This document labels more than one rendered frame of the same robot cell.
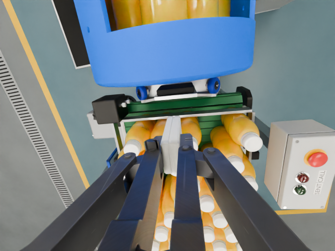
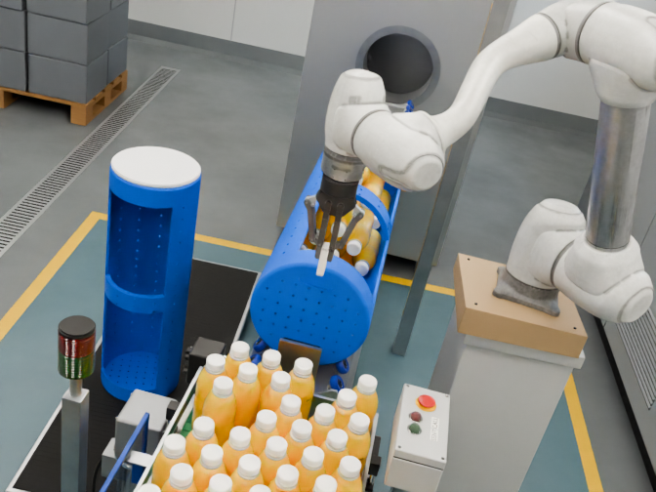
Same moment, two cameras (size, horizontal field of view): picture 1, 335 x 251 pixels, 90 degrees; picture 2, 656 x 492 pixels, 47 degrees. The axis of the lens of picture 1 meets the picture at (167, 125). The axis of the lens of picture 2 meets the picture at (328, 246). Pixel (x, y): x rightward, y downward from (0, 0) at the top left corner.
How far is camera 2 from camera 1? 161 cm
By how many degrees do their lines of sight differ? 81
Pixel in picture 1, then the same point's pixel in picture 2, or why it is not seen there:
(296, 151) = (407, 393)
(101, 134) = (137, 417)
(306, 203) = (425, 449)
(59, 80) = not seen: outside the picture
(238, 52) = (358, 283)
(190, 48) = (336, 263)
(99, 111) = (202, 345)
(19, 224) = not seen: outside the picture
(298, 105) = not seen: outside the picture
